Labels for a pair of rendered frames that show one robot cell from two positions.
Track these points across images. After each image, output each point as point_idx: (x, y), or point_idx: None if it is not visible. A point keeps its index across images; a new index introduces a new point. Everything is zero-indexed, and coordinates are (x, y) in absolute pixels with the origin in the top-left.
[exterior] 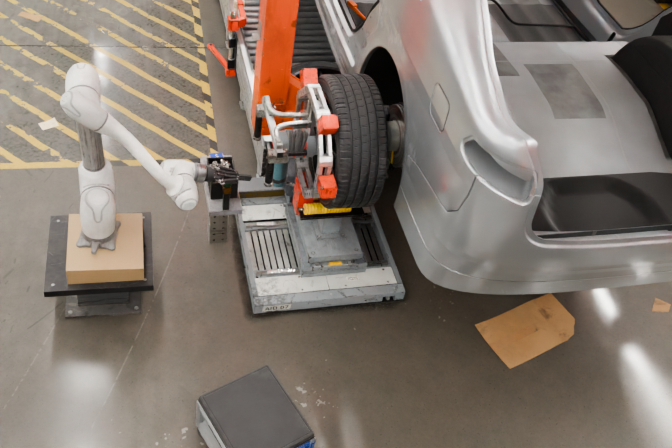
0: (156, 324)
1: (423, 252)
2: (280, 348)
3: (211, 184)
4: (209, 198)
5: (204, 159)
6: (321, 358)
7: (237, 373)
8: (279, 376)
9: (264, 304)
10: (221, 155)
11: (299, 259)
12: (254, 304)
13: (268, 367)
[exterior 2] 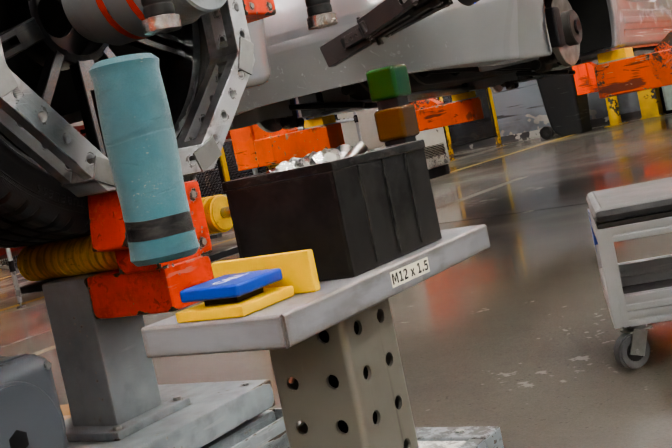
0: None
1: (249, 34)
2: (504, 425)
3: (423, 144)
4: (441, 240)
5: (281, 308)
6: (434, 411)
7: (646, 401)
8: (552, 396)
9: (470, 426)
10: (202, 284)
11: (273, 438)
12: (497, 428)
13: (598, 208)
